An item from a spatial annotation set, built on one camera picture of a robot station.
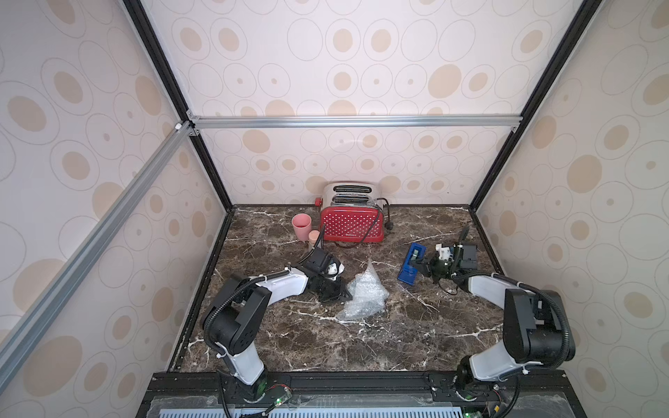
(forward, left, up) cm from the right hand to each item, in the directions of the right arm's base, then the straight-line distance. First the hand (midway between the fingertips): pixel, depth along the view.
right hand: (421, 260), depth 91 cm
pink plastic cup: (+15, +44, +1) cm, 47 cm away
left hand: (-14, +22, -2) cm, 26 cm away
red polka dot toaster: (+14, +25, +9) cm, 30 cm away
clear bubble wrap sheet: (-13, +18, -2) cm, 23 cm away
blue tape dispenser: (-3, +4, -3) cm, 7 cm away
